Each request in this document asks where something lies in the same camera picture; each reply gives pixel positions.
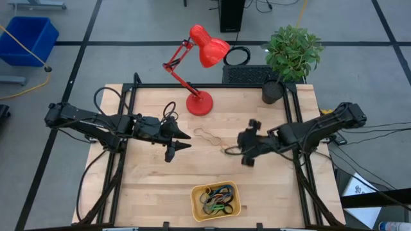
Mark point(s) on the grey stand foot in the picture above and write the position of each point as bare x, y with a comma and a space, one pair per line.
13, 80
38, 4

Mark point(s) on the yellow plastic bin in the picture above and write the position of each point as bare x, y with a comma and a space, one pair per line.
196, 215

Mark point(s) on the black perforated case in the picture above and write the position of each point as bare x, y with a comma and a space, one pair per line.
244, 74

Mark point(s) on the black floor object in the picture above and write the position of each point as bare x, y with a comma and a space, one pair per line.
3, 114

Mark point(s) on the green rubber band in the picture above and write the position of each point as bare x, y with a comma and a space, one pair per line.
215, 208

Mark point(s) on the tan rubber band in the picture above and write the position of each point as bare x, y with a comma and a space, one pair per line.
194, 131

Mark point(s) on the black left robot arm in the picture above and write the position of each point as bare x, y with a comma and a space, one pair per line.
80, 117

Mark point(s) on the black power adapter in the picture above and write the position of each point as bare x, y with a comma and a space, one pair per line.
340, 140

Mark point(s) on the black aluminium table frame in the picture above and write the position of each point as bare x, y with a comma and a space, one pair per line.
205, 85

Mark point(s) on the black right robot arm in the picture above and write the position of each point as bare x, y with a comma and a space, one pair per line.
321, 126

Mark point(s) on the green potted plant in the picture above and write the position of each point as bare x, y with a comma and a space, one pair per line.
290, 53

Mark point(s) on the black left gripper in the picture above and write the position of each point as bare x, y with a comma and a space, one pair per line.
151, 128

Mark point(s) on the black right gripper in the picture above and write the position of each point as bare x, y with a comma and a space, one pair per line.
266, 144

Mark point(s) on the black bar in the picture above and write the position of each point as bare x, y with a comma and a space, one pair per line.
379, 198

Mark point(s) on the white printed paper box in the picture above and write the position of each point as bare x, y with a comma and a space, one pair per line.
359, 192

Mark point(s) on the black rubber band pair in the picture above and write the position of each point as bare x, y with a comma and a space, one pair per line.
229, 199

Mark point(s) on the yellow connector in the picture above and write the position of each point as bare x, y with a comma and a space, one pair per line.
326, 111

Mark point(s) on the grey-blue rubber band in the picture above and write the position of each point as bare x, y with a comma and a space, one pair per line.
224, 188

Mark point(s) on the white plastic bottle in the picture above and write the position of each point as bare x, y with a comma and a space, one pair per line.
396, 226

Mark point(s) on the red desk lamp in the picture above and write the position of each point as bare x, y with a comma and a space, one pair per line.
199, 104

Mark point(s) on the black computer tower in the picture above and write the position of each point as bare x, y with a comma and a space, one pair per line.
231, 16

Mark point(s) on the blue plastic floor bin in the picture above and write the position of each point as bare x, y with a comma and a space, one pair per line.
29, 38

